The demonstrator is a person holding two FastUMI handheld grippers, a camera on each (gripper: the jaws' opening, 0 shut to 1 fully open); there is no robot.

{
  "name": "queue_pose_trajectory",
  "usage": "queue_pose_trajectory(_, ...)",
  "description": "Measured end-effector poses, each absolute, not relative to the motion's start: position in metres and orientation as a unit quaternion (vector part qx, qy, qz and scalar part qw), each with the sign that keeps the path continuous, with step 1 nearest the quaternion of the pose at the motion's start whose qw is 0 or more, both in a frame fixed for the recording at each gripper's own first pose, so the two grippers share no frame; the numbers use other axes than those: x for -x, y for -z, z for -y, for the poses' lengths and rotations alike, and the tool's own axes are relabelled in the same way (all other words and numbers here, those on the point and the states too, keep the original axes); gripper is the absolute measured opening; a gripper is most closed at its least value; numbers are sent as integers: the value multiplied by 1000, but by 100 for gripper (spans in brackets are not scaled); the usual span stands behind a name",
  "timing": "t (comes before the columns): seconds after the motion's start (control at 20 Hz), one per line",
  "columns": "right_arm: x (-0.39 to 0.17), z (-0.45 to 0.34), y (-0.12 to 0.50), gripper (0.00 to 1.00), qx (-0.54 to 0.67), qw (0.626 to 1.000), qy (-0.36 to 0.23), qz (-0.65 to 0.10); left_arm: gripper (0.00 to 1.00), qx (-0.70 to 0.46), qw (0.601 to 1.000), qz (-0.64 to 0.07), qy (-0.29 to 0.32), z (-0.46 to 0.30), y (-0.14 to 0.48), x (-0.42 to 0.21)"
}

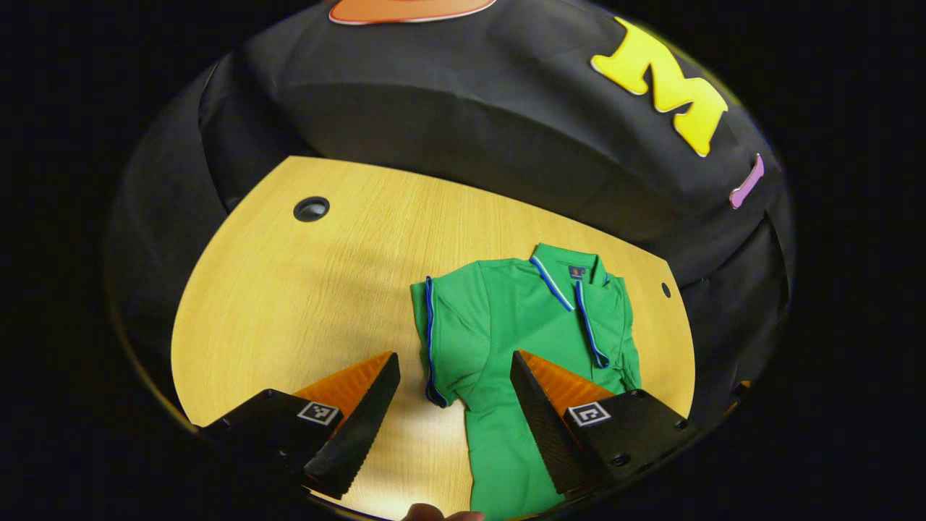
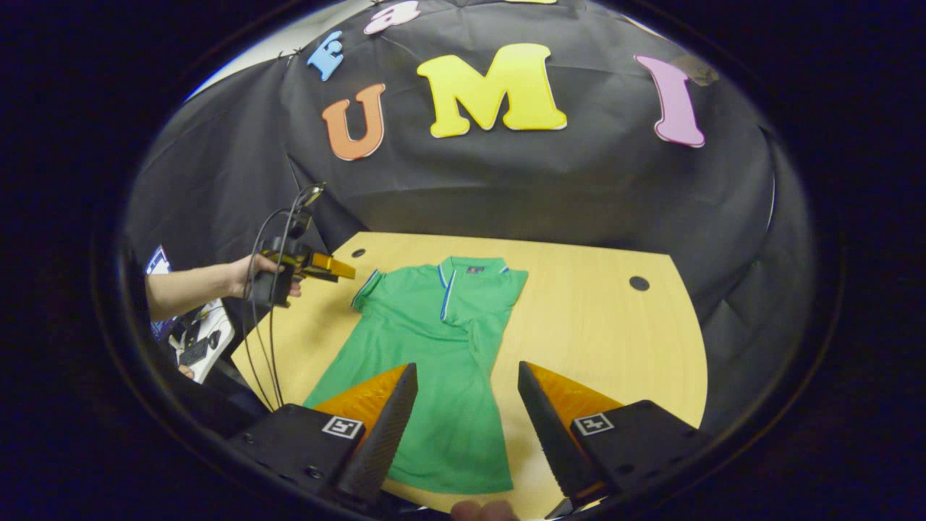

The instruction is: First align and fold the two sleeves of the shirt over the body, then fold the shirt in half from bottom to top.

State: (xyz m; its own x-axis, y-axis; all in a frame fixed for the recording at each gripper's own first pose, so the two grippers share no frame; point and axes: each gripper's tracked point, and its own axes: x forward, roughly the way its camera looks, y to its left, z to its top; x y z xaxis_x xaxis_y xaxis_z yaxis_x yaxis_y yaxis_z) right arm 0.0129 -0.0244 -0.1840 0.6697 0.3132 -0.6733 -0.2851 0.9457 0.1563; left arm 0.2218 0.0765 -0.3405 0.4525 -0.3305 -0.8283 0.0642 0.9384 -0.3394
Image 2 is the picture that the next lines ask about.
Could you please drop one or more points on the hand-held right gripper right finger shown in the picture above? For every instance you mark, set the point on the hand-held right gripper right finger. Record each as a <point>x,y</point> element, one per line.
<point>553,434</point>

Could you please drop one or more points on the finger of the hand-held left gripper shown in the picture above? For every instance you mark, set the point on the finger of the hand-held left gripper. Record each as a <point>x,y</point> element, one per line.
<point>333,266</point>

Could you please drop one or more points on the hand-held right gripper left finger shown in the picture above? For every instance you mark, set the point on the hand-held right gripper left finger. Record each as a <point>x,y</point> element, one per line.
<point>380,441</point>

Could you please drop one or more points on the green T-shirt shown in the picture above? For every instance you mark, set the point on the green T-shirt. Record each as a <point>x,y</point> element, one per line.
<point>434,347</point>

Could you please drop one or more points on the white side desk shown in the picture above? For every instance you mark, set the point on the white side desk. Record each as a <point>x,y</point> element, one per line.
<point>221,340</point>

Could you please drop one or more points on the black keyboard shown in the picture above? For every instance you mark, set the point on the black keyboard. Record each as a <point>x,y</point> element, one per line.
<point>194,352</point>

